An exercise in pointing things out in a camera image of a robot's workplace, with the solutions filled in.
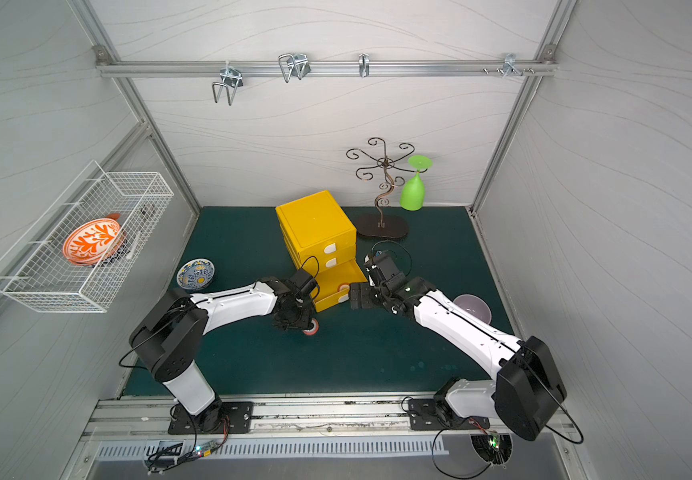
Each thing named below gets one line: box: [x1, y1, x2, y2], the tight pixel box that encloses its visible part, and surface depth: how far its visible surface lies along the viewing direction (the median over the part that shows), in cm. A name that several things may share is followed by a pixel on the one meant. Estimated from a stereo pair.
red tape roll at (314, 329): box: [302, 318, 320, 336], surface depth 90 cm
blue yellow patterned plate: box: [176, 258, 215, 290], surface depth 100 cm
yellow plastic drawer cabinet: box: [275, 190, 368, 313], surface depth 90 cm
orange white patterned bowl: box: [63, 218, 126, 265], surface depth 67 cm
